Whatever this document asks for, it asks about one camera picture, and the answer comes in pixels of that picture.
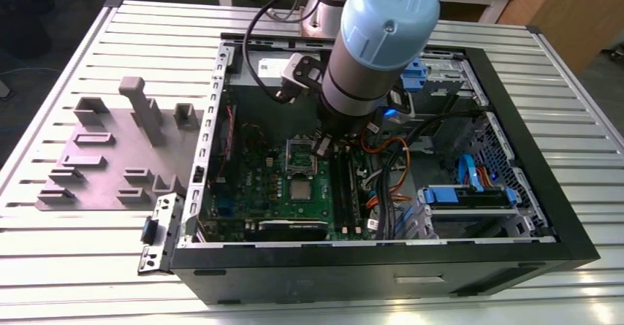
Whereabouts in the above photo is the metal socket cover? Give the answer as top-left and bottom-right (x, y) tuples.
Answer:
(286, 137), (322, 155)

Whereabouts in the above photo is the grey power supply unit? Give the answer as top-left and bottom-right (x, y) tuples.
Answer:
(226, 50), (326, 138)

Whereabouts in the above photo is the black RAM slot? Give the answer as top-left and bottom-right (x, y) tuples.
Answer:
(329, 155), (350, 235)
(342, 149), (365, 234)

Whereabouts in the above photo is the blue drive latch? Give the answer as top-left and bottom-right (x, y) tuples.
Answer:
(400, 58), (429, 93)

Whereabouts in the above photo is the silver drive cage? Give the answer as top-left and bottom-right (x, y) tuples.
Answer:
(377, 49), (489, 136)

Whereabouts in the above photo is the green motherboard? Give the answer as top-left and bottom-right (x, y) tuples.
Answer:
(197, 134), (377, 242)

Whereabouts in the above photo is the hard disk in blue carrier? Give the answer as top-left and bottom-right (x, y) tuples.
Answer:
(421, 186), (519, 209)

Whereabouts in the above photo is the black graphics card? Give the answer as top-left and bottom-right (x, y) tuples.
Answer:
(243, 217), (330, 242)

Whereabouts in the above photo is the silver disk bay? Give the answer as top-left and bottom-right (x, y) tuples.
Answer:
(413, 184), (557, 240)

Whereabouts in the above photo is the black PC case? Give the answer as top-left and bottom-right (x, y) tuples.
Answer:
(165, 31), (600, 306)

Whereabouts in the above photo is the grey parts rack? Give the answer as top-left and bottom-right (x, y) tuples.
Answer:
(35, 75), (206, 212)

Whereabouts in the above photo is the wooden cabinet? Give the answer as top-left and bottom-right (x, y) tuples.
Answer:
(496, 0), (624, 74)

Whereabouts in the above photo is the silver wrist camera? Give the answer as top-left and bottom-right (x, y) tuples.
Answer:
(279, 52), (324, 106)
(388, 85), (417, 122)

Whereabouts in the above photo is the black cable bundle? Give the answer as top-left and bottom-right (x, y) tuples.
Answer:
(377, 109), (481, 240)

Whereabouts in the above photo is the blue data wire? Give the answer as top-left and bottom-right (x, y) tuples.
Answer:
(457, 155), (493, 193)

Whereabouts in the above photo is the dark dangling cable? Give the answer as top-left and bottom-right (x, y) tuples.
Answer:
(265, 0), (313, 23)

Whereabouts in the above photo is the black camera cable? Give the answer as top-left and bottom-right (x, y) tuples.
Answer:
(245, 0), (306, 105)

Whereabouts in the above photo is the metal slot bracket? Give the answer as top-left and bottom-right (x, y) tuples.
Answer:
(138, 192), (178, 276)

